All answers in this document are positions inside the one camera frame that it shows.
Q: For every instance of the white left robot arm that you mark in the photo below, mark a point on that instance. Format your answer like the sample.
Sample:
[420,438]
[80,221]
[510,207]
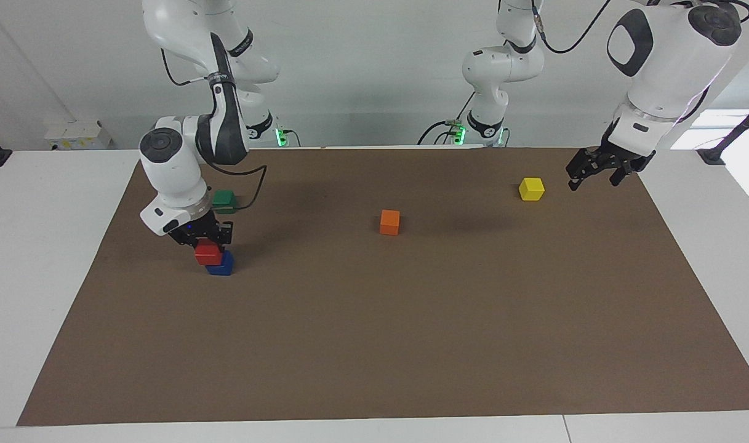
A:
[663,61]

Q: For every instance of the white wall socket box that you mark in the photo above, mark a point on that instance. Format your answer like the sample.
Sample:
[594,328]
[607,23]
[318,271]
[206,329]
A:
[77,135]

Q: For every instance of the green wooden block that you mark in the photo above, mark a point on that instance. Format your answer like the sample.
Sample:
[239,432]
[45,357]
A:
[225,198]

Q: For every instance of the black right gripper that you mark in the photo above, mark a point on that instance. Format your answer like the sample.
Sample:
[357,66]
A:
[199,229]

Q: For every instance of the brown paper table mat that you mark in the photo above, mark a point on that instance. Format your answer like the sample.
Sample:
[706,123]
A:
[374,320]

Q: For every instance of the orange wooden block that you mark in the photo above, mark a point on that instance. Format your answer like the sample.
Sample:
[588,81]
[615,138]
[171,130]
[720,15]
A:
[389,222]

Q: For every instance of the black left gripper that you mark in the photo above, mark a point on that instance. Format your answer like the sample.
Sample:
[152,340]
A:
[617,154]

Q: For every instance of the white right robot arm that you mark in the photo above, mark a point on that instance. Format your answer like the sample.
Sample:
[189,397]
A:
[192,123]

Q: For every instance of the blue wooden block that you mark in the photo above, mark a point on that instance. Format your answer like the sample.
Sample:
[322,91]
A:
[223,266]

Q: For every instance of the black slanted camera stand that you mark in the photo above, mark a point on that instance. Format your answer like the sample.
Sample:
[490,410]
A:
[734,132]

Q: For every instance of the red wooden block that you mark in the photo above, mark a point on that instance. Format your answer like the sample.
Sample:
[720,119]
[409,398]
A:
[207,252]

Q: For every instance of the yellow wooden block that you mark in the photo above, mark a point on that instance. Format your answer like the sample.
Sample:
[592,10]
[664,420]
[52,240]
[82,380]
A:
[531,189]

